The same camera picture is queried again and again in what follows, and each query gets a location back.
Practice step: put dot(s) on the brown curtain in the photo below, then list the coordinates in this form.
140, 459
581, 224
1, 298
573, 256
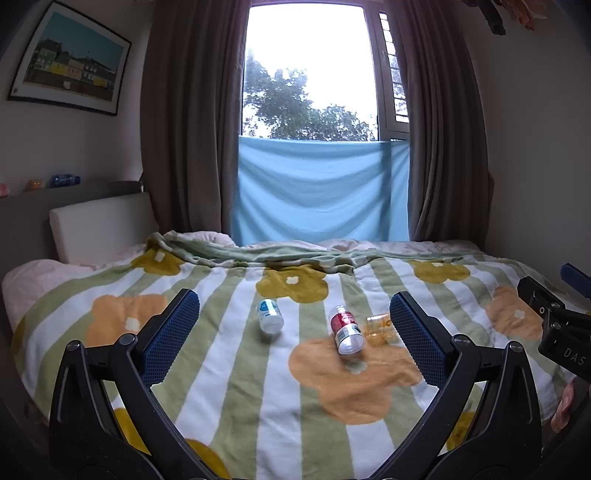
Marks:
443, 129
194, 115

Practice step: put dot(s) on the framed wall picture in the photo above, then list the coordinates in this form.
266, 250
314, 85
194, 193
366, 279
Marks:
69, 60

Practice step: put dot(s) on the white headboard cushion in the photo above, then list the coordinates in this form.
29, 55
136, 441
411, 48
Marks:
101, 226

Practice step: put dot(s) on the orange figurine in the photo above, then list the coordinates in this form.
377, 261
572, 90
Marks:
35, 184

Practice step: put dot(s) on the amber transparent cup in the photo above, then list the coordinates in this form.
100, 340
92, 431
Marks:
379, 328

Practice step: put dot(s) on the pale pink hanging object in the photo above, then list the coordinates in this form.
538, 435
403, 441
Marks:
526, 11

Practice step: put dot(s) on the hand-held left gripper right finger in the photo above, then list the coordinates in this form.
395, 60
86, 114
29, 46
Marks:
415, 341

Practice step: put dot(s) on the white bottle blue label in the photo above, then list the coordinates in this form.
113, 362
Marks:
270, 316

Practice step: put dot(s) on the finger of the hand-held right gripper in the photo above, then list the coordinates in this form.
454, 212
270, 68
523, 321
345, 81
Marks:
577, 279
538, 295

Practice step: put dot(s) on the striped floral blanket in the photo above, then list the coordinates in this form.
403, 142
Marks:
240, 369

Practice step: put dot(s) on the dark hanging object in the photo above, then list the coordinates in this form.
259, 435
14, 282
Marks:
493, 18

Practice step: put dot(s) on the grey headboard shelf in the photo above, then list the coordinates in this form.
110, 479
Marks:
25, 221

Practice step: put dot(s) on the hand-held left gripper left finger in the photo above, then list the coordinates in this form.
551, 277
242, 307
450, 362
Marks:
171, 337

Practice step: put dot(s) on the light blue cloth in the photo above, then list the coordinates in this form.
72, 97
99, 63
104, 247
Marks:
318, 189

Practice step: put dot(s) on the window frame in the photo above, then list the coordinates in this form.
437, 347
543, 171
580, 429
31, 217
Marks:
392, 92

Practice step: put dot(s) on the blue toy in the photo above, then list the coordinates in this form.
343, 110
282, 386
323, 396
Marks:
64, 180

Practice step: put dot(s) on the tree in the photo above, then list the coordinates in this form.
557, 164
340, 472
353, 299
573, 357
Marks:
295, 106

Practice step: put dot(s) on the person's right hand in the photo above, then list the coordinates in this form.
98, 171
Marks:
565, 406

